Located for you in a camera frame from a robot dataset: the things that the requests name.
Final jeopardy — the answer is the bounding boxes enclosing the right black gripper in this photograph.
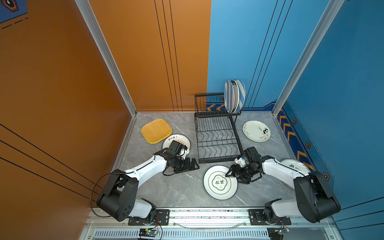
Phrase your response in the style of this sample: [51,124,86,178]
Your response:
[224,163,258,184]

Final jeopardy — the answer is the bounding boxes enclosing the white green emblem plate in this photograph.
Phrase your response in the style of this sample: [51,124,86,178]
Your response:
[203,165,238,201]

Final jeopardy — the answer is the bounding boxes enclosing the orange sunburst round plate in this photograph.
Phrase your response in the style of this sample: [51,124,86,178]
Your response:
[162,134,191,159]

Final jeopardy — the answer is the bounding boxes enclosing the black wire dish rack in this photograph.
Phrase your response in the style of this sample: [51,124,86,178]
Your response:
[195,93,244,164]

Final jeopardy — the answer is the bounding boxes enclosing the white plate red characters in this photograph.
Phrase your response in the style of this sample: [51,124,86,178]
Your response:
[276,159,311,190]

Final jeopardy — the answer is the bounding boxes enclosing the blue striped plate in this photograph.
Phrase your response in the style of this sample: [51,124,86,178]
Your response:
[236,80,246,112]
[224,80,234,113]

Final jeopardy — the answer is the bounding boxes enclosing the green red rimmed plate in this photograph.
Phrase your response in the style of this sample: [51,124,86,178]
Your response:
[231,80,240,113]

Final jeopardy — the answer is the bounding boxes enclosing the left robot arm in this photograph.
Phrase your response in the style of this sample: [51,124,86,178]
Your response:
[96,141,200,224]

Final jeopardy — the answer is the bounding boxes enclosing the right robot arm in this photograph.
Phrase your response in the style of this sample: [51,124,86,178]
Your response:
[226,147,342,225]

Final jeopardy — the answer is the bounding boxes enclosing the white floral plate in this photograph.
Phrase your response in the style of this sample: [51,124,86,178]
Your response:
[242,121,271,143]

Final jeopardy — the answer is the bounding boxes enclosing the yellow woven square plate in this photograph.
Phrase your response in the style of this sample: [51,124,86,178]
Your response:
[141,119,172,144]

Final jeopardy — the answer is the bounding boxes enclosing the right circuit board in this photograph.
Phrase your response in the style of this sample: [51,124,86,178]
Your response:
[267,228,291,240]

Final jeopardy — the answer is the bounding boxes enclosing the circuit board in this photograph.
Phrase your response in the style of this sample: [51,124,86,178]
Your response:
[138,229,160,240]
[267,228,291,240]

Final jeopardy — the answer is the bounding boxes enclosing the left circuit board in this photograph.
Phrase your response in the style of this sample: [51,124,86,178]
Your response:
[138,229,160,240]

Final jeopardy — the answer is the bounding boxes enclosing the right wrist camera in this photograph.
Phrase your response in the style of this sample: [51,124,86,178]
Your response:
[235,156,249,168]

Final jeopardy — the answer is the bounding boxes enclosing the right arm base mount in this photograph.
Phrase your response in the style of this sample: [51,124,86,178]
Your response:
[248,209,292,226]

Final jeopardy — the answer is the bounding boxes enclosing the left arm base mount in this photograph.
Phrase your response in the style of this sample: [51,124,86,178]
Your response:
[128,209,170,226]

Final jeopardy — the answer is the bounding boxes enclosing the aluminium front rail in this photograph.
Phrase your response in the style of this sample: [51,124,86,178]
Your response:
[84,207,337,229]

